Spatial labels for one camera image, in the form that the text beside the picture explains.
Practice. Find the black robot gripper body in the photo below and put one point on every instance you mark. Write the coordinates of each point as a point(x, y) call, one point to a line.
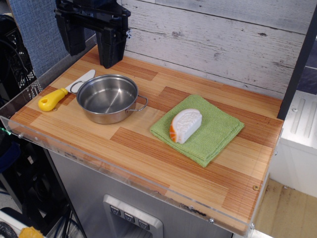
point(93, 14)

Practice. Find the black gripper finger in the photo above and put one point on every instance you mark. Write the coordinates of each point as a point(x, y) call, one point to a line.
point(72, 35)
point(111, 46)

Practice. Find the stainless steel pot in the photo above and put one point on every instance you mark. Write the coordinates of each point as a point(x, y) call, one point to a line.
point(109, 98)

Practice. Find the yellow handled white toy knife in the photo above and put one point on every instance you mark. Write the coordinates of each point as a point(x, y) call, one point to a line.
point(49, 102)

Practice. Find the black plastic crate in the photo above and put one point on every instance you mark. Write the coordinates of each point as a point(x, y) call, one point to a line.
point(16, 71)

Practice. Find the clear acrylic table guard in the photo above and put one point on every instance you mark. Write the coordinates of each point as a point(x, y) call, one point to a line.
point(126, 164)

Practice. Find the white orange toy food slice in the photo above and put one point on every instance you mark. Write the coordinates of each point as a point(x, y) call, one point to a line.
point(184, 124)

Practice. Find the green folded cloth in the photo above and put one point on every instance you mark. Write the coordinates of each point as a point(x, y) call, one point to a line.
point(216, 131)

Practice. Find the silver dispenser panel with buttons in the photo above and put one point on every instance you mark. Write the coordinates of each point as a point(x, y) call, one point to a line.
point(132, 218)

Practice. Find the yellow black object bottom left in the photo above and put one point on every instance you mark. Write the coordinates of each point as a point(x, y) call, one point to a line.
point(6, 231)

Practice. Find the white grooved side unit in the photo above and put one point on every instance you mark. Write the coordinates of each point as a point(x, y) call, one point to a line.
point(294, 162)

